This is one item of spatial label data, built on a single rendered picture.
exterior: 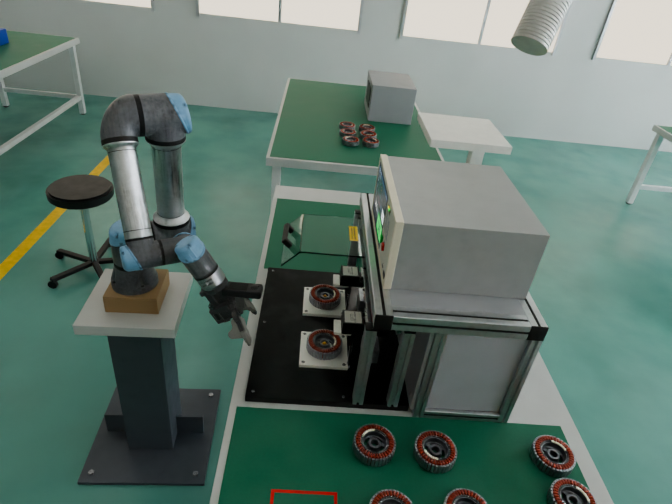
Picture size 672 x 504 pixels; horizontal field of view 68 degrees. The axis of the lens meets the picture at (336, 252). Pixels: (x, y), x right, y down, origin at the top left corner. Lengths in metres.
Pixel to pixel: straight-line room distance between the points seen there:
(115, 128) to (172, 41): 4.75
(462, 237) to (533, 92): 5.33
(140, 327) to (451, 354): 0.99
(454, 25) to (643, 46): 2.15
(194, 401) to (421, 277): 1.46
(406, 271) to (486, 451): 0.55
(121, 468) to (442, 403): 1.36
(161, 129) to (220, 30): 4.59
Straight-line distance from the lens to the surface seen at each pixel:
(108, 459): 2.36
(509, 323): 1.34
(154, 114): 1.51
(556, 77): 6.59
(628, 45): 6.84
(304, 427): 1.45
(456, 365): 1.41
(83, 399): 2.62
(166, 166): 1.60
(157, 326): 1.76
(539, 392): 1.75
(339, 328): 1.54
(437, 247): 1.28
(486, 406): 1.56
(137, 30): 6.31
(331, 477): 1.37
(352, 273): 1.71
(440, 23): 6.06
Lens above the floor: 1.90
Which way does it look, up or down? 33 degrees down
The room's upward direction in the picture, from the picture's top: 7 degrees clockwise
